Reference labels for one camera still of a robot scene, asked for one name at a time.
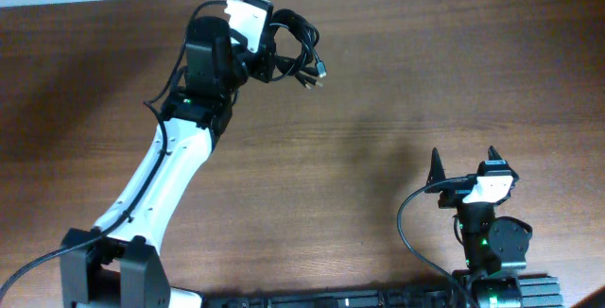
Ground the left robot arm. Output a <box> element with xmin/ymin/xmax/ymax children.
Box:
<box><xmin>60</xmin><ymin>15</ymin><xmax>274</xmax><ymax>307</ymax></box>

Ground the black cable bundle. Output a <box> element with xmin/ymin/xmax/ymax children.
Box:
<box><xmin>269</xmin><ymin>8</ymin><xmax>328</xmax><ymax>91</ymax></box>

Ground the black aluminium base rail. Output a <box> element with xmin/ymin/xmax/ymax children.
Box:
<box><xmin>201</xmin><ymin>276</ymin><xmax>563</xmax><ymax>308</ymax></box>

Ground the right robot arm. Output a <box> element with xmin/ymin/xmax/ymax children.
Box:
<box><xmin>426</xmin><ymin>146</ymin><xmax>532</xmax><ymax>307</ymax></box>

